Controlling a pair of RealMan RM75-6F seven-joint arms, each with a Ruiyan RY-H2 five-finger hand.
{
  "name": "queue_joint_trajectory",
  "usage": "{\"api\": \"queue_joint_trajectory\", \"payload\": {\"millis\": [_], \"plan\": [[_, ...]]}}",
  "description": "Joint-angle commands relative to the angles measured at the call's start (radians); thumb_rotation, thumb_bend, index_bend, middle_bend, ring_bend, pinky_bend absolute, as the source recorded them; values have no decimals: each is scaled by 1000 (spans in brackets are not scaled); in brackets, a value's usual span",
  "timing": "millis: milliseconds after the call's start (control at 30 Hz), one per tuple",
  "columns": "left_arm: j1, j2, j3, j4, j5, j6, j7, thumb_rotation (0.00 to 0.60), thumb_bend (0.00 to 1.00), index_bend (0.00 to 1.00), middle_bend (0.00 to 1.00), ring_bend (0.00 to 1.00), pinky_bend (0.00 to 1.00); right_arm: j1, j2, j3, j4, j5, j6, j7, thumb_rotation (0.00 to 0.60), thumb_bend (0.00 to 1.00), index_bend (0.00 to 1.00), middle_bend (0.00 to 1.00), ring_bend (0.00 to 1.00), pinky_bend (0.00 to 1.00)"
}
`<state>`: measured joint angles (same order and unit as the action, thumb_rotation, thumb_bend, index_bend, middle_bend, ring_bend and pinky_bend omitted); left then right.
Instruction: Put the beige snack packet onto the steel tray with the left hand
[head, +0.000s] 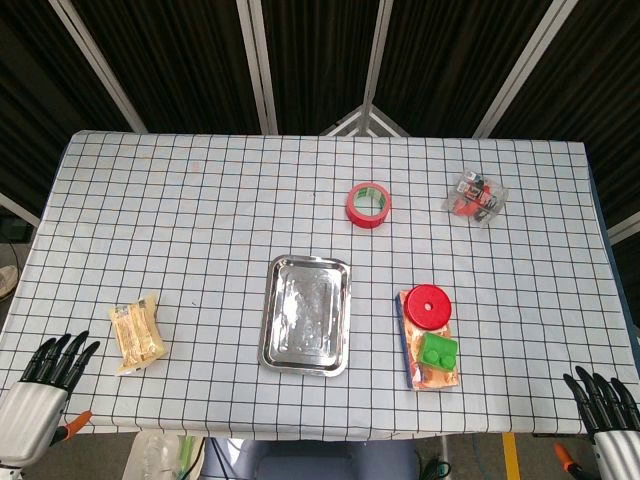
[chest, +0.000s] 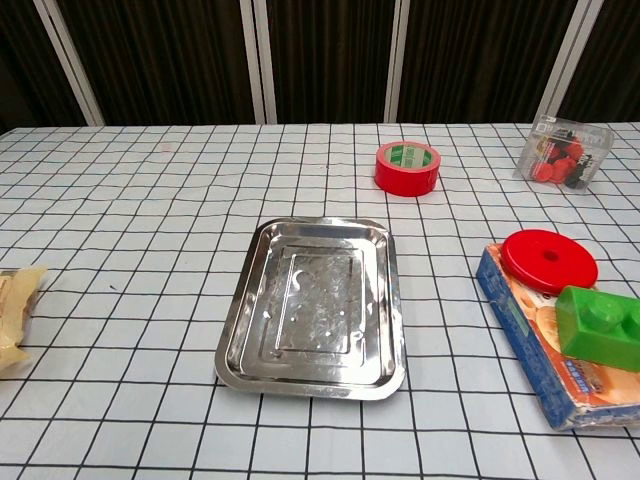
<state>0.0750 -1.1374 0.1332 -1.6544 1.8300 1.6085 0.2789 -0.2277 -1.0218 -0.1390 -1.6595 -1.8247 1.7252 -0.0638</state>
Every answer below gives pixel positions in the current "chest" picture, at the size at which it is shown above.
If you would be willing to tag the stainless steel rectangular tray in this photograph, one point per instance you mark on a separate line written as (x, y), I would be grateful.
(310, 310)

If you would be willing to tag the yellow packet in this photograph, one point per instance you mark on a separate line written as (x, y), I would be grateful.
(12, 320)

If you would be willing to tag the red tape roll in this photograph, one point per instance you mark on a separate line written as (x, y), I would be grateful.
(406, 175)

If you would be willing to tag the white grid checked tablecloth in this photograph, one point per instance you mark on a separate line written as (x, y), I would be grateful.
(150, 300)

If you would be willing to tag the red round plastic lid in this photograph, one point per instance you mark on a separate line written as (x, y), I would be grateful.
(547, 260)

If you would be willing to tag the blue orange flat snack box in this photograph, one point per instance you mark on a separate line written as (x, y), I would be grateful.
(540, 345)

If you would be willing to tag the clear plastic box red pieces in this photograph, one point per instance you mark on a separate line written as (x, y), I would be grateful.
(562, 157)

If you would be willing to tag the green plastic building block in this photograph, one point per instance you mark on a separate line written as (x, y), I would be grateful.
(597, 325)

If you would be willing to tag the white partition frame post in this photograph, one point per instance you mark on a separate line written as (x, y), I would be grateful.
(257, 60)
(397, 60)
(70, 62)
(565, 60)

